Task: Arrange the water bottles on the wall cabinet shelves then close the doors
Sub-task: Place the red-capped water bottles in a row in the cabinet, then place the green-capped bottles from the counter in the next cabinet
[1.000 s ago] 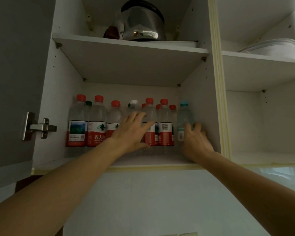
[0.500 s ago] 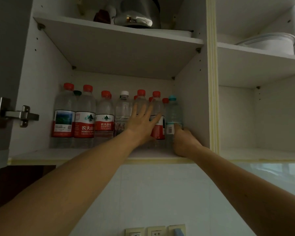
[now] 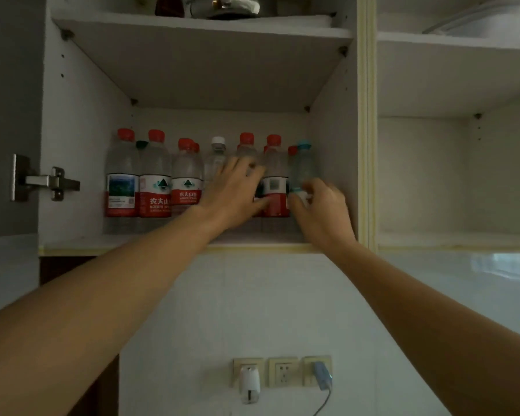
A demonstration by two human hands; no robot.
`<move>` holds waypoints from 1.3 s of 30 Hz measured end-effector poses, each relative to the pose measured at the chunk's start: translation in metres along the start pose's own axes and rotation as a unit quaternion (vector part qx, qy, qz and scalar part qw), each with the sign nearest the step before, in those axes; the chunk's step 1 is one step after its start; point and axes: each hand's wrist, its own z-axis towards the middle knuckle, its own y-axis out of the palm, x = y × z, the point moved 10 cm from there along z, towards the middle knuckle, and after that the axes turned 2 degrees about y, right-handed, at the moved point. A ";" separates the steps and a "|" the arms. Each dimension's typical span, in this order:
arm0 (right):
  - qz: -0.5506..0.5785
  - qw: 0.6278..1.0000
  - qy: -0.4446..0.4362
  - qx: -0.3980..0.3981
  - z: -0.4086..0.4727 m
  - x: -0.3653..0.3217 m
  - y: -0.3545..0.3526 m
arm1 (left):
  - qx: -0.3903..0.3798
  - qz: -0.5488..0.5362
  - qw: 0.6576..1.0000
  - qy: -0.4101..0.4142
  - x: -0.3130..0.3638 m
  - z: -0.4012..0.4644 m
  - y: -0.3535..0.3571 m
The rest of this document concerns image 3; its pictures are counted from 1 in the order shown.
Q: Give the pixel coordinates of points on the person's left hand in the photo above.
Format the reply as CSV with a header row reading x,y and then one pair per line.
x,y
234,199

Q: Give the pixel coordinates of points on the person's right hand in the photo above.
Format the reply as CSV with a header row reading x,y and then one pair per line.
x,y
329,216

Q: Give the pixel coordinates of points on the white-cap clear bottle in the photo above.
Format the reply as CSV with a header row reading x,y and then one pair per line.
x,y
216,158

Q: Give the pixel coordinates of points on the teal-cap water bottle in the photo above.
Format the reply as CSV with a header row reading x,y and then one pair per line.
x,y
303,164

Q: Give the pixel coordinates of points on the group of bottles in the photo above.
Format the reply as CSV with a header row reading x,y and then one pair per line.
x,y
156,190

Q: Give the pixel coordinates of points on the white wall cabinet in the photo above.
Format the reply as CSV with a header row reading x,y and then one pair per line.
x,y
208,69

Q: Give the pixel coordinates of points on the person's right forearm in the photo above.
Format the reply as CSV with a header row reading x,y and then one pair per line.
x,y
437,333

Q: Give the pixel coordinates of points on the person's left forearm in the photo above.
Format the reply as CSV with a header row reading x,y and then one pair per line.
x,y
82,307

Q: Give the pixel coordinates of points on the cupboard door hinge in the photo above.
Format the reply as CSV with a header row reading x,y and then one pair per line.
x,y
47,181

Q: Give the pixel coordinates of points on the blue-grey plug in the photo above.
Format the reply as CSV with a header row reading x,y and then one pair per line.
x,y
322,374

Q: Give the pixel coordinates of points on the white charger plug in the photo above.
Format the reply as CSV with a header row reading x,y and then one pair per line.
x,y
250,383

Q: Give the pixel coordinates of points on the dark brown bowl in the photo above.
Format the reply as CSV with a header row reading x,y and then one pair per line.
x,y
169,6

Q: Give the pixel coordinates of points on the white plastic basin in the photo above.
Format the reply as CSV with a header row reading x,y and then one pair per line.
x,y
502,25

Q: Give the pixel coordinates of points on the grey wall cabinet door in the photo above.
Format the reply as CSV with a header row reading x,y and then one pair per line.
x,y
8,103

